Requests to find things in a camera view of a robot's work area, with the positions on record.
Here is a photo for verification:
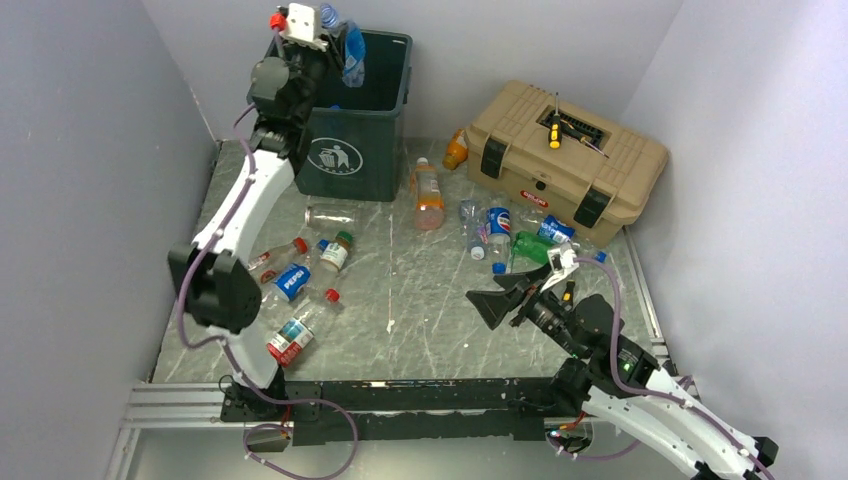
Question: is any green plastic bottle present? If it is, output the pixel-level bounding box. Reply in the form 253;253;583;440
512;231;559;265

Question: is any pepsi bottle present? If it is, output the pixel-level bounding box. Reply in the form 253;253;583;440
261;263;312;310
485;206;512;275

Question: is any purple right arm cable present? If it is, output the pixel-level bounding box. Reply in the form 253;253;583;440
576;256;776;480

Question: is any clear bottle near bin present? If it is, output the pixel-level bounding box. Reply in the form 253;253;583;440
304;203;363;232

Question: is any white label green cap bottle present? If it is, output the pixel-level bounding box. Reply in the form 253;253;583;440
306;230;354;302

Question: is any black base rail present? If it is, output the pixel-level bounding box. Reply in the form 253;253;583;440
220;377;581;446

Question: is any small red cap bottle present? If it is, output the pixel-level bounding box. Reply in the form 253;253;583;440
247;237;309;283

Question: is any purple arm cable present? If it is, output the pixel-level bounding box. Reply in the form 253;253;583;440
576;256;776;480
175;29;359;480

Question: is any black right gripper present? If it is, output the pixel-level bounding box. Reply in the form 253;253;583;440
465;262;585;358

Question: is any yellow handled screwdriver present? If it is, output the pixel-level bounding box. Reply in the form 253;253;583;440
548;92;562;150

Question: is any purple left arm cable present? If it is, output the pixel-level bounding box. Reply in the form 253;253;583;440
175;29;359;480

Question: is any orange bottle behind toolbox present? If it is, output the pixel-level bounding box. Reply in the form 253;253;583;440
442;128;468;171

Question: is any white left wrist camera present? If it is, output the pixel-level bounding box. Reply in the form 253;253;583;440
269;2;329;52

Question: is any blue label bottle by toolbox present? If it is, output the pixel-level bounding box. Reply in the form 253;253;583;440
537;215;607;263

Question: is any yellow black screwdriver on table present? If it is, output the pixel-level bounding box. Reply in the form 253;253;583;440
562;280;576;305

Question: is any clear bottle red cap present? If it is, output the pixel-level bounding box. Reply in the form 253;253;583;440
266;289;342;368

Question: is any tall orange drink bottle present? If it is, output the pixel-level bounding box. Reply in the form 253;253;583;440
411;157;445;231

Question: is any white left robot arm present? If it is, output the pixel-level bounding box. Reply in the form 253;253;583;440
168;30;346;420

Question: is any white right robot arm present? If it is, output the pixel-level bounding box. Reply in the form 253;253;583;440
465;266;779;479

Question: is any crushed blue label bottle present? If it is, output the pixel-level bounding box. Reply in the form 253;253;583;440
320;3;366;88

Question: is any tan plastic toolbox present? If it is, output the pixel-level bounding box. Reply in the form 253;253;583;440
465;80;670;247

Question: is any dark green trash bin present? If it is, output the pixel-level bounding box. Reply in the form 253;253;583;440
254;25;414;203

